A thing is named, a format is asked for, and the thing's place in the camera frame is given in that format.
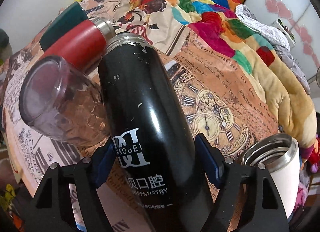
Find black thermos bottle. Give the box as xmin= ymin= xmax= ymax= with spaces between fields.
xmin=98 ymin=32 xmax=213 ymax=231

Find clear glass cup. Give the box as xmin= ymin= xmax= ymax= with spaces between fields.
xmin=19 ymin=55 xmax=108 ymax=147

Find dark green cup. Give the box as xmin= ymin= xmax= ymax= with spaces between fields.
xmin=40 ymin=2 xmax=88 ymax=51

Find white thermos bottle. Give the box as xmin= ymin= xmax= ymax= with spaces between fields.
xmin=241 ymin=133 xmax=300 ymax=217

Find newspaper print tablecloth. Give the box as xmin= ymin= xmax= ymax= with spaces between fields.
xmin=0 ymin=0 xmax=279 ymax=232

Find white grey crumpled cloth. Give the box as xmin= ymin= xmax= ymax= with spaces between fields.
xmin=235 ymin=4 xmax=310 ymax=95

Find red thermos bottle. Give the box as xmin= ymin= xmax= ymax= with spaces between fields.
xmin=40 ymin=17 xmax=116 ymax=74

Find white small cabinet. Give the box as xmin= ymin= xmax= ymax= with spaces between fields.
xmin=272 ymin=19 xmax=296 ymax=48

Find colourful patchwork blanket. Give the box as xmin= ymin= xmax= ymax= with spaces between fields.
xmin=167 ymin=0 xmax=318 ymax=162

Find frosted sliding wardrobe doors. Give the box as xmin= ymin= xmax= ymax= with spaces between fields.
xmin=245 ymin=0 xmax=319 ymax=79

